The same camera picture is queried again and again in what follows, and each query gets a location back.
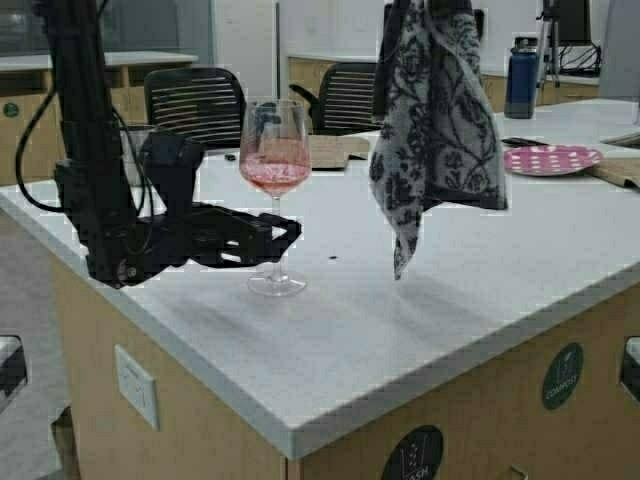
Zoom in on robot base left corner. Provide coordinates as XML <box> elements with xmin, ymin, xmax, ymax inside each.
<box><xmin>0</xmin><ymin>335</ymin><xmax>28</xmax><ymax>412</ymax></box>

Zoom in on brown cardboard piece right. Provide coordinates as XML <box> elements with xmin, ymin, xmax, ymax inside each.
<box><xmin>586</xmin><ymin>158</ymin><xmax>640</xmax><ymax>189</ymax></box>

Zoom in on right black mesh chair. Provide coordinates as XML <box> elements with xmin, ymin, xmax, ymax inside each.
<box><xmin>289</xmin><ymin>62</ymin><xmax>381</xmax><ymax>136</ymax></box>

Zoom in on wine glass with red liquid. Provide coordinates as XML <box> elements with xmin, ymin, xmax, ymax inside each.
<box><xmin>240</xmin><ymin>97</ymin><xmax>312</xmax><ymax>297</ymax></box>

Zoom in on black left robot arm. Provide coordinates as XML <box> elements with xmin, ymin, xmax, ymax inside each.
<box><xmin>33</xmin><ymin>1</ymin><xmax>302</xmax><ymax>289</ymax></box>

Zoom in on island wooden cabinet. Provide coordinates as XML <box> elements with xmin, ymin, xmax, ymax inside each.
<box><xmin>51</xmin><ymin>260</ymin><xmax>639</xmax><ymax>479</ymax></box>

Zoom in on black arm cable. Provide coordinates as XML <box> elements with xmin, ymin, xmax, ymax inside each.
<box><xmin>14</xmin><ymin>87</ymin><xmax>64</xmax><ymax>214</ymax></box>

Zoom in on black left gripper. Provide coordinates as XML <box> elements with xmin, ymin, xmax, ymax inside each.
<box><xmin>119</xmin><ymin>130</ymin><xmax>302</xmax><ymax>284</ymax></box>

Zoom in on black mesh chair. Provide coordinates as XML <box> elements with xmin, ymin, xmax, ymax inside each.
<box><xmin>144</xmin><ymin>66</ymin><xmax>246</xmax><ymax>150</ymax></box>
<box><xmin>289</xmin><ymin>62</ymin><xmax>381</xmax><ymax>136</ymax></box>

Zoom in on left black mesh chair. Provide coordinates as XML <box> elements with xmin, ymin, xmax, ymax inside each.
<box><xmin>144</xmin><ymin>66</ymin><xmax>246</xmax><ymax>150</ymax></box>

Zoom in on white island outlet plate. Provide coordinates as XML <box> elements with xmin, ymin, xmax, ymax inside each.
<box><xmin>114</xmin><ymin>344</ymin><xmax>160</xmax><ymax>431</ymax></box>

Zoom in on pink polka dot plate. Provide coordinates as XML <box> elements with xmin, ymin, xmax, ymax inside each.
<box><xmin>504</xmin><ymin>145</ymin><xmax>604</xmax><ymax>177</ymax></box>

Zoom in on blue water bottle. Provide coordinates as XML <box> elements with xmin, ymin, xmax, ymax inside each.
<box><xmin>504</xmin><ymin>36</ymin><xmax>539</xmax><ymax>119</ymax></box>

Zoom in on robot base right corner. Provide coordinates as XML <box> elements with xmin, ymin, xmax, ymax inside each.
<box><xmin>620</xmin><ymin>337</ymin><xmax>640</xmax><ymax>401</ymax></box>

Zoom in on green trash sticker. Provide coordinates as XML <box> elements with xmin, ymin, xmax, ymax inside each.
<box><xmin>381</xmin><ymin>425</ymin><xmax>444</xmax><ymax>480</ymax></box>

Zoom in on floral grey black towel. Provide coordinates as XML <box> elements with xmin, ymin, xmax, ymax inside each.
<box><xmin>369</xmin><ymin>1</ymin><xmax>508</xmax><ymax>278</ymax></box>

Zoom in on brown cardboard sheet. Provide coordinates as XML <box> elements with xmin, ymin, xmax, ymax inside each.
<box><xmin>308</xmin><ymin>135</ymin><xmax>370</xmax><ymax>171</ymax></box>

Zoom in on green compost sticker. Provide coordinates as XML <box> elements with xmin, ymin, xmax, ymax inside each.
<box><xmin>541</xmin><ymin>342</ymin><xmax>584</xmax><ymax>411</ymax></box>

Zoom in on camera tripod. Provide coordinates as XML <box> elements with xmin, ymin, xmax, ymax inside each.
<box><xmin>536</xmin><ymin>0</ymin><xmax>560</xmax><ymax>91</ymax></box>

